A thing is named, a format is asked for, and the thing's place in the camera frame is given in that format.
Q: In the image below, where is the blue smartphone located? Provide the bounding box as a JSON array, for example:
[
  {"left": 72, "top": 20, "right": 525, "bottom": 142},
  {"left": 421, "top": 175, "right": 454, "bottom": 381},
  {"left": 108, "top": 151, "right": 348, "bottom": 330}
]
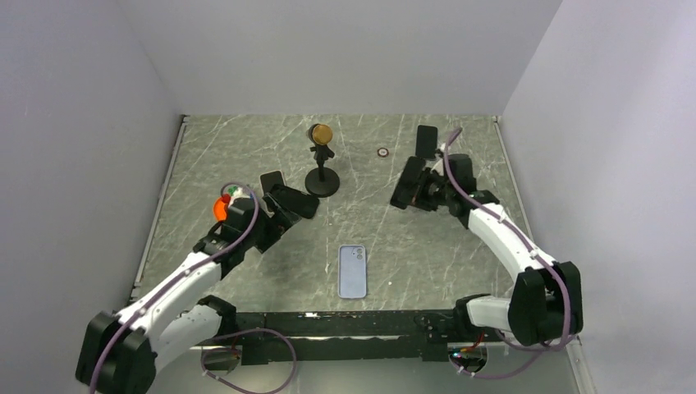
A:
[{"left": 414, "top": 125, "right": 438, "bottom": 161}]

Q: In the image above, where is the phone in pink case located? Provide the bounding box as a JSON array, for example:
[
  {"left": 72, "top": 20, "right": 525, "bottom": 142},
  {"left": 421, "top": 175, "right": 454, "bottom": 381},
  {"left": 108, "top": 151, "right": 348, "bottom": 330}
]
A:
[{"left": 259, "top": 170, "right": 286, "bottom": 196}]

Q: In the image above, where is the black stand with gold disc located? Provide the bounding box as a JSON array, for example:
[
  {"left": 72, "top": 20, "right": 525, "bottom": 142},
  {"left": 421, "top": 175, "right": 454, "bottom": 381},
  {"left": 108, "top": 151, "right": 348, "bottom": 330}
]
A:
[{"left": 304, "top": 123, "right": 341, "bottom": 198}]

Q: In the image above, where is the black phone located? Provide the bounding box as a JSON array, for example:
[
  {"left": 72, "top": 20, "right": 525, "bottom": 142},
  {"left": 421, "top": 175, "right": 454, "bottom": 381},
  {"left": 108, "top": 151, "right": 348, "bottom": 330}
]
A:
[{"left": 390, "top": 156, "right": 426, "bottom": 209}]

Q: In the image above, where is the lilac phone case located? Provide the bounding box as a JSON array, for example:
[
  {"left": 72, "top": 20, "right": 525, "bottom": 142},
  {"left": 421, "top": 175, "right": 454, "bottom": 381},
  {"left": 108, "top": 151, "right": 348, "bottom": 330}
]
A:
[{"left": 337, "top": 245, "right": 368, "bottom": 300}]

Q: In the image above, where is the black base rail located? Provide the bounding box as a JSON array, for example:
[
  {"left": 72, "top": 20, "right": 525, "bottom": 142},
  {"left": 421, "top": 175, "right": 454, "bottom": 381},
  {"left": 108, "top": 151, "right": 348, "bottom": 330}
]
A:
[{"left": 181, "top": 309, "right": 506, "bottom": 366}]

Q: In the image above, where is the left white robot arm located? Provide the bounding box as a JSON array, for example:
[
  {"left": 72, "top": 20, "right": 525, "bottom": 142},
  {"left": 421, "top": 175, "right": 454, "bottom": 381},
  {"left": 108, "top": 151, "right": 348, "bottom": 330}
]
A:
[{"left": 76, "top": 182, "right": 319, "bottom": 393}]

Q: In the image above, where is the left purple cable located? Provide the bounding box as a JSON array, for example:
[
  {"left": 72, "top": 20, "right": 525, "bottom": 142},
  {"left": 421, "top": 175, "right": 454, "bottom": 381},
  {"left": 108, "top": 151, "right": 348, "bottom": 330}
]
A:
[{"left": 86, "top": 181, "right": 299, "bottom": 394}]

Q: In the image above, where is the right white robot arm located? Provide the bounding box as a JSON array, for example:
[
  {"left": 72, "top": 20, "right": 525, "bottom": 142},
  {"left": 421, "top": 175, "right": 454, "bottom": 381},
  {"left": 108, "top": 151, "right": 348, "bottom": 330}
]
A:
[{"left": 404, "top": 154, "right": 583, "bottom": 348}]

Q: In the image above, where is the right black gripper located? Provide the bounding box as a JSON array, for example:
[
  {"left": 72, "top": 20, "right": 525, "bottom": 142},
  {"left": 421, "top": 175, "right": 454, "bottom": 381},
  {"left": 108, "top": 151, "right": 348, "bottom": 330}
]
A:
[{"left": 400, "top": 167, "right": 454, "bottom": 212}]

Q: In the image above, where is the orange toy with blocks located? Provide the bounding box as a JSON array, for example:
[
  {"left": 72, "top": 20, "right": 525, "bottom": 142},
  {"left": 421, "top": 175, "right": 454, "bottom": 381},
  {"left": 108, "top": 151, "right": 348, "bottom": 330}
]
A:
[{"left": 213, "top": 186, "right": 243, "bottom": 222}]

